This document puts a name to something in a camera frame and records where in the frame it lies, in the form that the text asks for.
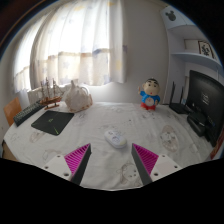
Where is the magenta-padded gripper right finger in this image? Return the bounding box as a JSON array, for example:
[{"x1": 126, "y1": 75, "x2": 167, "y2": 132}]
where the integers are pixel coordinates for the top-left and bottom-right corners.
[{"x1": 130, "y1": 143, "x2": 183, "y2": 186}]

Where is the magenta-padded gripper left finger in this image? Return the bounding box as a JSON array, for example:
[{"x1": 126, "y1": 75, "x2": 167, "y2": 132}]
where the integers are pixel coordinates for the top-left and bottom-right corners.
[{"x1": 42, "y1": 143, "x2": 92, "y2": 186}]

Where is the white cartoon-print computer mouse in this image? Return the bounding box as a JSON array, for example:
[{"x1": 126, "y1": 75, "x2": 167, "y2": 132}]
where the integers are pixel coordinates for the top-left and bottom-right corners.
[{"x1": 103, "y1": 129, "x2": 128, "y2": 149}]

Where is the black mouse pad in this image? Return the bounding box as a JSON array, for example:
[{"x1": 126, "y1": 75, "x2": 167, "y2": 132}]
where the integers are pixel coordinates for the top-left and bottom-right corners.
[{"x1": 30, "y1": 110, "x2": 75, "y2": 137}]

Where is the white printed tablecloth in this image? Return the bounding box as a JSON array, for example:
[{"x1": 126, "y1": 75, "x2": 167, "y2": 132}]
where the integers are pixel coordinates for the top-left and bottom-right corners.
[{"x1": 1, "y1": 101, "x2": 216, "y2": 191}]

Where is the black box device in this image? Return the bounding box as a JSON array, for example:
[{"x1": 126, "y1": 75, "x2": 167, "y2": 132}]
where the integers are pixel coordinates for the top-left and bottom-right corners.
[{"x1": 186, "y1": 111, "x2": 210, "y2": 138}]

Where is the red packet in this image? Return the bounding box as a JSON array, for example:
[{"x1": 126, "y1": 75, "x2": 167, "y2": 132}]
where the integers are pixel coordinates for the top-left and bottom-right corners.
[{"x1": 209, "y1": 128, "x2": 224, "y2": 160}]

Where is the black router with antennas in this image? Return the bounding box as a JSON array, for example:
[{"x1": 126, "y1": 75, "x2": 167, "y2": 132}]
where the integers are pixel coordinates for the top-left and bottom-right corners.
[{"x1": 168, "y1": 81, "x2": 193, "y2": 115}]

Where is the black keyboard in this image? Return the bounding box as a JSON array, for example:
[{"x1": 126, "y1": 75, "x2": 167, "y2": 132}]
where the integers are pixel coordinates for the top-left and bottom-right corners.
[{"x1": 12, "y1": 101, "x2": 45, "y2": 128}]

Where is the wooden model sailing ship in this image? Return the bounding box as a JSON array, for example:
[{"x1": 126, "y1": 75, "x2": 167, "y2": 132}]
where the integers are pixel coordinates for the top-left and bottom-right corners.
[{"x1": 38, "y1": 77, "x2": 64, "y2": 111}]

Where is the large white conch shell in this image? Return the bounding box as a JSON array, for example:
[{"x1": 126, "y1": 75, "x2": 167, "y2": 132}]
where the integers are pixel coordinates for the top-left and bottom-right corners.
[{"x1": 62, "y1": 79, "x2": 94, "y2": 114}]

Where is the cartoon boy figurine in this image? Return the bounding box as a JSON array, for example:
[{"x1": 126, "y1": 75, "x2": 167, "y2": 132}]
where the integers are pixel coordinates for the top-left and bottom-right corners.
[{"x1": 137, "y1": 78, "x2": 162, "y2": 111}]

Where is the orange wooden chair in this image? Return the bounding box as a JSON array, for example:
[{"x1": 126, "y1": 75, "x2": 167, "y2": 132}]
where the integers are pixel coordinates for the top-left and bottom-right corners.
[{"x1": 3, "y1": 97, "x2": 23, "y2": 127}]

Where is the black monitor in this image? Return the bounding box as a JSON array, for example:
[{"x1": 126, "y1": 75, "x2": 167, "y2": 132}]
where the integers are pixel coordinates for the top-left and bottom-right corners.
[{"x1": 185, "y1": 69, "x2": 224, "y2": 148}]

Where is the white shelf unit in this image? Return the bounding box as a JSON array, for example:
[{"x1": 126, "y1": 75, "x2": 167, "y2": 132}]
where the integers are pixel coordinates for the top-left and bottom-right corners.
[{"x1": 159, "y1": 4, "x2": 224, "y2": 105}]

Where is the white sheer curtain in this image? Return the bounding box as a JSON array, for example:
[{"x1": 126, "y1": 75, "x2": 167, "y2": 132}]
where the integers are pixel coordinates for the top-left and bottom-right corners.
[{"x1": 13, "y1": 0, "x2": 128, "y2": 95}]

